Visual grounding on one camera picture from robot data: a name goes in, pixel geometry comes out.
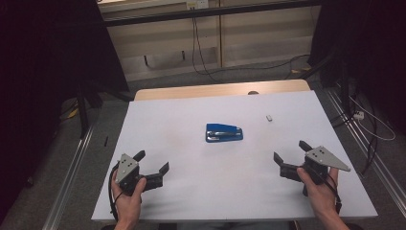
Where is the left hand-held gripper cable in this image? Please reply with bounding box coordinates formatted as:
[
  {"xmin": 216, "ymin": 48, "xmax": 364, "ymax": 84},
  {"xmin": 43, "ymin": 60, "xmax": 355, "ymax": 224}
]
[{"xmin": 107, "ymin": 162, "xmax": 124, "ymax": 222}]

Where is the blue stapler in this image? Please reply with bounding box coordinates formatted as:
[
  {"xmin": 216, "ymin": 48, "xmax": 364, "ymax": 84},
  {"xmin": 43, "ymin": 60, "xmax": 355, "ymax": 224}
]
[{"xmin": 205, "ymin": 123, "xmax": 244, "ymax": 144}]

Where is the bundle of black cables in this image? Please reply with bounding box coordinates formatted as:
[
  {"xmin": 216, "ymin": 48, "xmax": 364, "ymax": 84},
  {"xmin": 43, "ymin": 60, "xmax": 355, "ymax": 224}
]
[{"xmin": 329, "ymin": 104, "xmax": 379, "ymax": 175}]

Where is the black floor cable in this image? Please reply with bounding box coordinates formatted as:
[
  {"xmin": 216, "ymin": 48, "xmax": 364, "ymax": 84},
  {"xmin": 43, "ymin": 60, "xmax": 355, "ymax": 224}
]
[{"xmin": 204, "ymin": 53, "xmax": 311, "ymax": 78}]

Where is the black curtain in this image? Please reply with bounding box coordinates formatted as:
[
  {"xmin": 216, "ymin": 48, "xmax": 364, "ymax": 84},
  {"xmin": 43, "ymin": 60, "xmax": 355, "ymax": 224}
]
[
  {"xmin": 307, "ymin": 0, "xmax": 406, "ymax": 135},
  {"xmin": 0, "ymin": 0, "xmax": 130, "ymax": 221}
]

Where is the yellow floor tape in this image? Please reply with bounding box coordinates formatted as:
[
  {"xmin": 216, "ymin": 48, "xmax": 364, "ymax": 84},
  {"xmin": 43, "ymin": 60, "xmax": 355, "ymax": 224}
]
[
  {"xmin": 65, "ymin": 106, "xmax": 80, "ymax": 120},
  {"xmin": 290, "ymin": 66, "xmax": 312, "ymax": 75}
]

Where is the thin white cable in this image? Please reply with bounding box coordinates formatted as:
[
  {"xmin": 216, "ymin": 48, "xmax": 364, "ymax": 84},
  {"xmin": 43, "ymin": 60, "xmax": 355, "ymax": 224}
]
[{"xmin": 349, "ymin": 95, "xmax": 396, "ymax": 142}]

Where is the white wall socket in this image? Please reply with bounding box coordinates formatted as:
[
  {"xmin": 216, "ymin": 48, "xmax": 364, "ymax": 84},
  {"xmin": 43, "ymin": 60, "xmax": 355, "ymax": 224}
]
[{"xmin": 186, "ymin": 0, "xmax": 210, "ymax": 10}]

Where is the light wooden table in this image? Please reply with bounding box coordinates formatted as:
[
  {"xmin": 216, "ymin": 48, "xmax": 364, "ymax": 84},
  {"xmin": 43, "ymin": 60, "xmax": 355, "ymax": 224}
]
[{"xmin": 133, "ymin": 79, "xmax": 311, "ymax": 102}]

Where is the right hand-held gripper cable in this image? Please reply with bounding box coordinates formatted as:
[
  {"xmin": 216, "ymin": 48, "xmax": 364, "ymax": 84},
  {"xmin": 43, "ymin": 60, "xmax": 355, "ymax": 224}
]
[{"xmin": 322, "ymin": 173, "xmax": 343, "ymax": 215}]

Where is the aluminium floor rail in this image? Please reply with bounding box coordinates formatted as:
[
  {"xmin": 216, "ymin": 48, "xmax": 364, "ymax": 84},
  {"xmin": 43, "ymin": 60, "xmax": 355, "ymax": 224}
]
[
  {"xmin": 325, "ymin": 89, "xmax": 406, "ymax": 209},
  {"xmin": 41, "ymin": 126, "xmax": 95, "ymax": 230}
]

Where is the beige wooden cabinet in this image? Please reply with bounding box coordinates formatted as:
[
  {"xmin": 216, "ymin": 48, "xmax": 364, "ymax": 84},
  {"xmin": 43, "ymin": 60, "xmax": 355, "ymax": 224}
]
[{"xmin": 97, "ymin": 0, "xmax": 322, "ymax": 82}]

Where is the person's left hand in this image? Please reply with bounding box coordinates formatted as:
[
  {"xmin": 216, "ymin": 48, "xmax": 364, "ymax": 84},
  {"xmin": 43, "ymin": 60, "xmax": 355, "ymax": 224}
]
[{"xmin": 110, "ymin": 169, "xmax": 147, "ymax": 223}]

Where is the hand-held gripper cable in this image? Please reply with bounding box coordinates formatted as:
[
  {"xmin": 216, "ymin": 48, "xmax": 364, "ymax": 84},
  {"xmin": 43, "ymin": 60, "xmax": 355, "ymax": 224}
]
[
  {"xmin": 322, "ymin": 173, "xmax": 343, "ymax": 215},
  {"xmin": 107, "ymin": 162, "xmax": 124, "ymax": 222}
]

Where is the black horizontal frame bar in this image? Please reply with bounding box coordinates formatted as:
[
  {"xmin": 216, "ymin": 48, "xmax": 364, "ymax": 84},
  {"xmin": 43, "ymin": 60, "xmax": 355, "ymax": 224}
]
[{"xmin": 102, "ymin": 0, "xmax": 322, "ymax": 28}]

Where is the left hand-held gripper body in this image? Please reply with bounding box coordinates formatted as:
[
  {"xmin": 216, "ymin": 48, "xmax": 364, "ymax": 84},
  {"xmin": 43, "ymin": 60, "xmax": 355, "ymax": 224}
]
[{"xmin": 114, "ymin": 153, "xmax": 165, "ymax": 196}]

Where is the person's right hand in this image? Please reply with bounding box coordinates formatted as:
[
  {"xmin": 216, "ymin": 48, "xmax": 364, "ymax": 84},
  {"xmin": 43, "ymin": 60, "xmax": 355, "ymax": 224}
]
[{"xmin": 296, "ymin": 166, "xmax": 340, "ymax": 222}]

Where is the black hanging cable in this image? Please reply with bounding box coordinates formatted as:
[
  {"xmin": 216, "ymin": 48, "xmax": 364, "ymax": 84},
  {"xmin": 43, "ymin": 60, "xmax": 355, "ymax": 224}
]
[{"xmin": 191, "ymin": 15, "xmax": 224, "ymax": 83}]

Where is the white table cover sheet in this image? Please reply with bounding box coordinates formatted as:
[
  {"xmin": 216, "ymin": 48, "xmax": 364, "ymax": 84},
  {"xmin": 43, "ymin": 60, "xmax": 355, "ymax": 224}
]
[{"xmin": 91, "ymin": 90, "xmax": 379, "ymax": 223}]

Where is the black metal stand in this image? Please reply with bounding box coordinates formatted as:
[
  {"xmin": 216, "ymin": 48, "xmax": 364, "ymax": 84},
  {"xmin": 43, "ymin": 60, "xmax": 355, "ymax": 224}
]
[
  {"xmin": 76, "ymin": 82, "xmax": 135, "ymax": 139},
  {"xmin": 298, "ymin": 47, "xmax": 352, "ymax": 113}
]

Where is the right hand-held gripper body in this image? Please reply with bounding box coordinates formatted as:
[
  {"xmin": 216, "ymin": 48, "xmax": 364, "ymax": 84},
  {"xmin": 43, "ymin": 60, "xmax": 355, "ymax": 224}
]
[{"xmin": 280, "ymin": 146, "xmax": 351, "ymax": 186}]

